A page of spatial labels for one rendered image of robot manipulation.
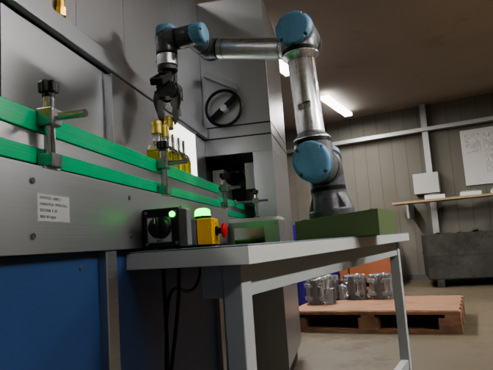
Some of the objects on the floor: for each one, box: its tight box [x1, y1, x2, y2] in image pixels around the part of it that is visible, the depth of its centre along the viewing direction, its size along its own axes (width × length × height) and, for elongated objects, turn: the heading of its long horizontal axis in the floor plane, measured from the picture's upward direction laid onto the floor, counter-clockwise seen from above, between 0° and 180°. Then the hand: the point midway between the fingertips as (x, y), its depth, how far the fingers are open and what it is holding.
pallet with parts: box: [299, 273, 466, 334], centre depth 415 cm, size 138×96×39 cm
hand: (168, 120), depth 167 cm, fingers closed on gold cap, 3 cm apart
